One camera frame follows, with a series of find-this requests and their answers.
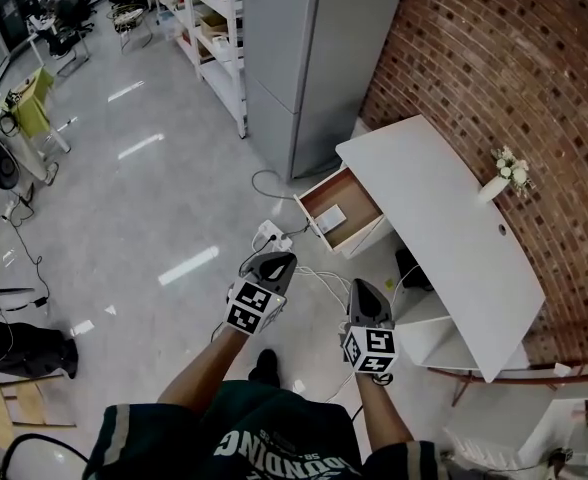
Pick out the table with green cloth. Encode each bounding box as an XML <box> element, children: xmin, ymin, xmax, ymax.
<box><xmin>0</xmin><ymin>66</ymin><xmax>71</xmax><ymax>155</ymax></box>

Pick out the white power strip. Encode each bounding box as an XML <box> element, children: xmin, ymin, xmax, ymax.
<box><xmin>251</xmin><ymin>219</ymin><xmax>294</xmax><ymax>252</ymax></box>

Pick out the black bag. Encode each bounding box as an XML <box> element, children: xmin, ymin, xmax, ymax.
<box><xmin>0</xmin><ymin>314</ymin><xmax>80</xmax><ymax>380</ymax></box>

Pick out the white ribbed panel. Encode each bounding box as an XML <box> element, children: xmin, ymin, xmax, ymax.
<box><xmin>442</xmin><ymin>426</ymin><xmax>521</xmax><ymax>471</ymax></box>

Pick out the white vase with flowers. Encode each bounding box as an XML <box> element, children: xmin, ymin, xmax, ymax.
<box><xmin>477</xmin><ymin>144</ymin><xmax>536</xmax><ymax>205</ymax></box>

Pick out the person's black shoe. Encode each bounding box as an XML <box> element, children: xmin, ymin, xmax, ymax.
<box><xmin>247</xmin><ymin>348</ymin><xmax>282</xmax><ymax>388</ymax></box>

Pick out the person's left forearm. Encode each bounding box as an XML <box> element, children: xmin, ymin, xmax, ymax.
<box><xmin>157</xmin><ymin>324</ymin><xmax>248</xmax><ymax>415</ymax></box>

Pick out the white desk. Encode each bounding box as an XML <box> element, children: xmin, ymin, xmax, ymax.
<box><xmin>334</xmin><ymin>114</ymin><xmax>547</xmax><ymax>384</ymax></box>

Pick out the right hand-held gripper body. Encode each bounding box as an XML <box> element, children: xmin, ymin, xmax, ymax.
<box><xmin>341</xmin><ymin>278</ymin><xmax>400</xmax><ymax>375</ymax></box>

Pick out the white cable bundle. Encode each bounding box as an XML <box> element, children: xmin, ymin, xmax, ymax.
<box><xmin>293</xmin><ymin>264</ymin><xmax>356</xmax><ymax>319</ymax></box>

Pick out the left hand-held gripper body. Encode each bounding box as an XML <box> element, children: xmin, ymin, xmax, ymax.
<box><xmin>225</xmin><ymin>252</ymin><xmax>299</xmax><ymax>337</ymax></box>

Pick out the white wooden desk drawer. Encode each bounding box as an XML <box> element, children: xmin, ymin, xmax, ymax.
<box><xmin>293</xmin><ymin>164</ymin><xmax>388</xmax><ymax>256</ymax></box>

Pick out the black box under desk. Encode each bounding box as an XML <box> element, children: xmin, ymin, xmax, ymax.
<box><xmin>394</xmin><ymin>247</ymin><xmax>434</xmax><ymax>292</ymax></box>

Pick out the grey refrigerator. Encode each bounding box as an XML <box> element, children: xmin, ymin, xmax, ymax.
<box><xmin>241</xmin><ymin>0</ymin><xmax>411</xmax><ymax>183</ymax></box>

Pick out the person's green printed shirt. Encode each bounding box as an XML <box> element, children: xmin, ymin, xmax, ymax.
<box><xmin>82</xmin><ymin>379</ymin><xmax>446</xmax><ymax>480</ymax></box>

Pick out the red metal frame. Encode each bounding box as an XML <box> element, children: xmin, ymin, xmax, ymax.
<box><xmin>425</xmin><ymin>361</ymin><xmax>588</xmax><ymax>408</ymax></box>

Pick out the cardboard box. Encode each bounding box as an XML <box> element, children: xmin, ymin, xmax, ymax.
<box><xmin>199</xmin><ymin>12</ymin><xmax>230</xmax><ymax>40</ymax></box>

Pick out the grey floor cable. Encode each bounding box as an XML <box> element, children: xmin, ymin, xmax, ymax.
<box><xmin>250</xmin><ymin>168</ymin><xmax>301</xmax><ymax>200</ymax></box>

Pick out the wire frame chair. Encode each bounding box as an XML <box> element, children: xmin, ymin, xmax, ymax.
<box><xmin>106</xmin><ymin>1</ymin><xmax>154</xmax><ymax>55</ymax></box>

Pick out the person's right forearm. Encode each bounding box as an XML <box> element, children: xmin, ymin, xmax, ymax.
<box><xmin>355</xmin><ymin>370</ymin><xmax>416</xmax><ymax>453</ymax></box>

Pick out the black floor cable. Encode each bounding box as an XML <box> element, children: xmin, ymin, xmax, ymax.
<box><xmin>0</xmin><ymin>181</ymin><xmax>51</xmax><ymax>310</ymax></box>

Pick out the white shelf rack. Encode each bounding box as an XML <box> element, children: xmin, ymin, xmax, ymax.
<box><xmin>152</xmin><ymin>0</ymin><xmax>249</xmax><ymax>140</ymax></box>

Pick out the black office chair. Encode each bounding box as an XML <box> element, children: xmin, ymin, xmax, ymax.
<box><xmin>47</xmin><ymin>0</ymin><xmax>97</xmax><ymax>78</ymax></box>

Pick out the small silver item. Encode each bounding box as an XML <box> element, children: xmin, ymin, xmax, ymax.
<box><xmin>319</xmin><ymin>206</ymin><xmax>348</xmax><ymax>235</ymax></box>

